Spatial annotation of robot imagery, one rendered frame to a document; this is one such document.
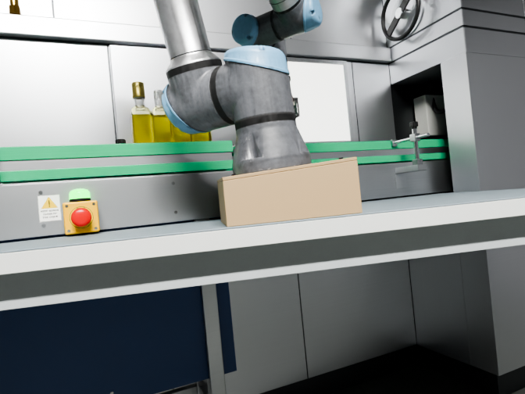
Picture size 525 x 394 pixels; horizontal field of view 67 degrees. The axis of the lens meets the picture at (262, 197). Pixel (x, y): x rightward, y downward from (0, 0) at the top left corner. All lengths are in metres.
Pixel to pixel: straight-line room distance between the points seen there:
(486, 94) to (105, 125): 1.32
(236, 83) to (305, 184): 0.22
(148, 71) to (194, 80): 0.60
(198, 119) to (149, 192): 0.30
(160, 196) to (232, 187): 0.41
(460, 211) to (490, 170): 0.85
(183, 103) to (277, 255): 0.35
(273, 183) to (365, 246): 0.21
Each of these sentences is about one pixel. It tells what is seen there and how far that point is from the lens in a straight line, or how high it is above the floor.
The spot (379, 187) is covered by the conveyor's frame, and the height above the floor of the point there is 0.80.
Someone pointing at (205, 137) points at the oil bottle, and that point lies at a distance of 1.22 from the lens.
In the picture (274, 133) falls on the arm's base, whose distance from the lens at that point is 0.70.
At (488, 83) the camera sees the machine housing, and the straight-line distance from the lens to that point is 1.69.
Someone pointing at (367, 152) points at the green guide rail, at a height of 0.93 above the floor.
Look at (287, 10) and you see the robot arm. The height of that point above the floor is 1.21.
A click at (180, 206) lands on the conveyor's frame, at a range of 1.04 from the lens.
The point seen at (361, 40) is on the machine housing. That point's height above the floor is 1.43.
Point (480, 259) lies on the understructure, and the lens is 1.62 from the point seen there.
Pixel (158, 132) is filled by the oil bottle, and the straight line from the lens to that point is 1.19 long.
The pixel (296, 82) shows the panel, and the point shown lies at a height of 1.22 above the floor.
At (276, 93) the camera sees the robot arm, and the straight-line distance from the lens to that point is 0.72.
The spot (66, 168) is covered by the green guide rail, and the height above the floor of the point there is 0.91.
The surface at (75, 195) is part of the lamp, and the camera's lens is 0.97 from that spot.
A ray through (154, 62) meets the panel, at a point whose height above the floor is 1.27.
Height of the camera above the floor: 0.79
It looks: 1 degrees up
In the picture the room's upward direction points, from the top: 6 degrees counter-clockwise
